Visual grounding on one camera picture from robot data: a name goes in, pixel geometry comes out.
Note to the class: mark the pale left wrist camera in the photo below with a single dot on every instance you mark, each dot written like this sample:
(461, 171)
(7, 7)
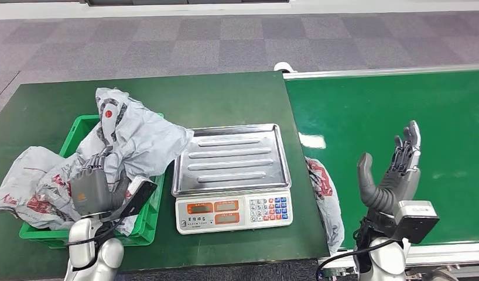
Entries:
(135, 185)

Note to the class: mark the black left camera bracket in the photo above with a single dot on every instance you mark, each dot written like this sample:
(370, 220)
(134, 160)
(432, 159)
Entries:
(140, 197)

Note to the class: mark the black right camera bracket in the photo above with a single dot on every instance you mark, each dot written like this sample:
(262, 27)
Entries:
(416, 230)

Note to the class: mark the white conveyor roller end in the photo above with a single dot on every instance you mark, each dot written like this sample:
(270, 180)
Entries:
(283, 66)

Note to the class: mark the electronic scale with steel tray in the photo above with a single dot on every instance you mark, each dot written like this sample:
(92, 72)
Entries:
(231, 155)

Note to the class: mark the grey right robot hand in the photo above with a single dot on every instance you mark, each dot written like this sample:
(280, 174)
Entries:
(402, 174)

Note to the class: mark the silver conveyor frame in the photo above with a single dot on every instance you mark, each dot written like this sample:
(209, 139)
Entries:
(379, 71)

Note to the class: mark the grey courier bag red print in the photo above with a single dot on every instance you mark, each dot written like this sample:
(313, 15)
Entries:
(326, 201)
(22, 182)

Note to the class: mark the black camera bracket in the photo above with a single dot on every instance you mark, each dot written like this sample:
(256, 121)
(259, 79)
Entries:
(140, 197)
(416, 230)

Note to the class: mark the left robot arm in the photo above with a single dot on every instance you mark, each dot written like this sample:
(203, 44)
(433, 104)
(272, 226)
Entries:
(84, 240)

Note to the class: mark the green plastic crate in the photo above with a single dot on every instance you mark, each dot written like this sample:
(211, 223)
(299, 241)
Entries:
(144, 232)

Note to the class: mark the grey courier bag black lettering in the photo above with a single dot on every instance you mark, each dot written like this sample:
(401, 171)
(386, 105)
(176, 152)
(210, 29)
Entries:
(146, 143)

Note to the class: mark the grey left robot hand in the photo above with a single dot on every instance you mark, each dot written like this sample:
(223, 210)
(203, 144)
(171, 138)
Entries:
(90, 190)

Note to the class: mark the green conveyor belt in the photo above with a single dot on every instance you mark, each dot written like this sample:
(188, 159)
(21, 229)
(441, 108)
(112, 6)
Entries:
(379, 116)

